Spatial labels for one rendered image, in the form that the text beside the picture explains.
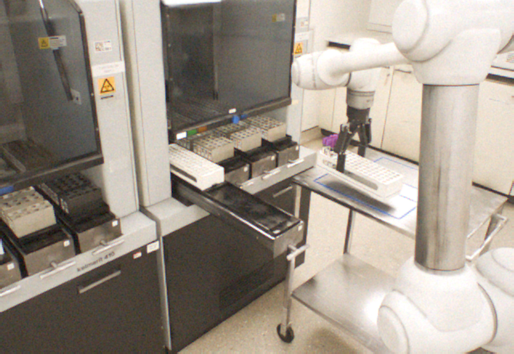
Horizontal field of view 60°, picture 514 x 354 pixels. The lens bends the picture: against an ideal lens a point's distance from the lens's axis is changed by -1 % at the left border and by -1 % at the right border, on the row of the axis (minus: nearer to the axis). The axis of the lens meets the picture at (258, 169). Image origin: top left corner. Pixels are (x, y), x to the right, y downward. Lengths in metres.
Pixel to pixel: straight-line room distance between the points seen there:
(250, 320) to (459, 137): 1.54
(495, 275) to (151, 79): 1.08
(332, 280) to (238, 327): 0.49
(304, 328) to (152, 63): 1.37
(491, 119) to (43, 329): 2.91
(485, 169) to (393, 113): 0.80
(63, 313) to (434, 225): 1.10
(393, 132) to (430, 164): 2.86
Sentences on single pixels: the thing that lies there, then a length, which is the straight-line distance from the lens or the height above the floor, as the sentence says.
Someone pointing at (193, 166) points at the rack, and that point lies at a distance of 1.60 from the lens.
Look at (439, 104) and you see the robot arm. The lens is 0.89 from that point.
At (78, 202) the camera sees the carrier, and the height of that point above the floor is 0.86.
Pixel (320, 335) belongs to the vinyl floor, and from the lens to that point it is 2.17.
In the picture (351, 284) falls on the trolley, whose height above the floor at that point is 0.28.
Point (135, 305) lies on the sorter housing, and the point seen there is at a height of 0.44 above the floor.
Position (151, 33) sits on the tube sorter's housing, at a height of 1.32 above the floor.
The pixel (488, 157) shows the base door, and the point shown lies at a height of 0.30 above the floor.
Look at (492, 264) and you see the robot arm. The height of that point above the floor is 0.96.
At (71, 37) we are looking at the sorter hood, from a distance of 1.30.
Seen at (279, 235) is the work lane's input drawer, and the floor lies 0.80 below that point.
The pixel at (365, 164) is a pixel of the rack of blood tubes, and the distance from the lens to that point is 1.55.
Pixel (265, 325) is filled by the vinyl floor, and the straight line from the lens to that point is 2.18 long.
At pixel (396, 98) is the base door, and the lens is 3.69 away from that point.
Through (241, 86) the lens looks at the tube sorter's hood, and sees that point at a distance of 1.69.
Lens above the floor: 1.57
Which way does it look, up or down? 27 degrees down
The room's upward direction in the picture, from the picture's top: 2 degrees clockwise
